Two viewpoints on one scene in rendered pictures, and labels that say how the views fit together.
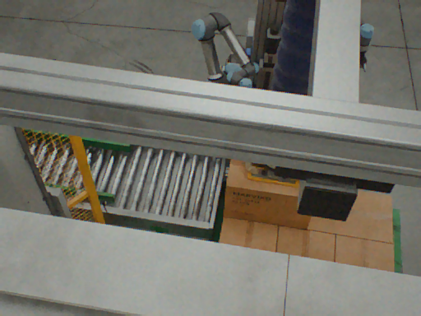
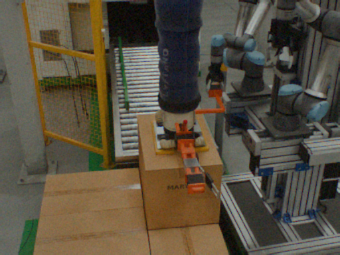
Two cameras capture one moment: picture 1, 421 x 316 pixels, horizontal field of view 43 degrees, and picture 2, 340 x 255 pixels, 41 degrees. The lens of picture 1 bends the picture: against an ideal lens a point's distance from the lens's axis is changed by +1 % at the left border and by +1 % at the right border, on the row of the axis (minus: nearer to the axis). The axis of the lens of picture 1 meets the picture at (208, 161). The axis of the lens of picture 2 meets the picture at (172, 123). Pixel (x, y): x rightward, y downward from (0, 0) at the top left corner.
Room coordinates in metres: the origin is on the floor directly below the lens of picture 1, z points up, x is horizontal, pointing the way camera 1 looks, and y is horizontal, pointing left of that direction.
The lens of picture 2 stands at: (1.46, -2.53, 2.28)
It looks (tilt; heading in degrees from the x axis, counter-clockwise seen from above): 30 degrees down; 74
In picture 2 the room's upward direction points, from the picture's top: straight up
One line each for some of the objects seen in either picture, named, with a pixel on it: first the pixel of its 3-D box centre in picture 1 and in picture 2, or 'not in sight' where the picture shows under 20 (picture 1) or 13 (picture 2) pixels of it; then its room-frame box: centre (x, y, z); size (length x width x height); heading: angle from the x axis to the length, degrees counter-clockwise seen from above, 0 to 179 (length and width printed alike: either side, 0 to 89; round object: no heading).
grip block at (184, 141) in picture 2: not in sight; (184, 140); (2.06, -0.70, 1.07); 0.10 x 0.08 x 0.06; 170
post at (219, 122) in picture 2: not in sight; (219, 119); (2.72, 0.41, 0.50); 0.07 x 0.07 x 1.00; 82
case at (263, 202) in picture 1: (270, 183); (175, 165); (2.09, -0.45, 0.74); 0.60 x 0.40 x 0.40; 82
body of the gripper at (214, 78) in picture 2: not in sight; (216, 71); (2.40, -0.23, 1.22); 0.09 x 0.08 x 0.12; 81
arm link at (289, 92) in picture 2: not in sight; (290, 97); (2.66, -0.65, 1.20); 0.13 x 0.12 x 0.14; 112
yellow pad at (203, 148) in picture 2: not in sight; (194, 131); (2.20, -0.47, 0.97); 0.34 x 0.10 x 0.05; 80
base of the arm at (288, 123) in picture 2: not in sight; (286, 116); (2.66, -0.64, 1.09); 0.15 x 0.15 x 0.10
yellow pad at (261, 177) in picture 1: (273, 175); (161, 133); (2.01, -0.44, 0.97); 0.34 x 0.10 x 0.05; 80
